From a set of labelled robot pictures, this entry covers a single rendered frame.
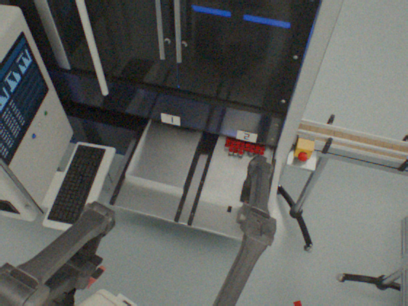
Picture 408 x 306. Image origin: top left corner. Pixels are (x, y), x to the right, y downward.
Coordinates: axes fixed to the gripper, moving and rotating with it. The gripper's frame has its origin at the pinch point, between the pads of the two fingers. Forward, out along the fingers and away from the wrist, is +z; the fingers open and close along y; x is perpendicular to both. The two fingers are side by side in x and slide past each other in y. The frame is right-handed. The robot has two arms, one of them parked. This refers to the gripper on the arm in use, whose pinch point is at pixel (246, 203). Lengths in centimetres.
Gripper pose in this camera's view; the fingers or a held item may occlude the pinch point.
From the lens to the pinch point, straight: 164.9
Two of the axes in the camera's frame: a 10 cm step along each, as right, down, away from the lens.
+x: -9.6, -2.3, 1.3
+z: -0.6, 6.7, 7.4
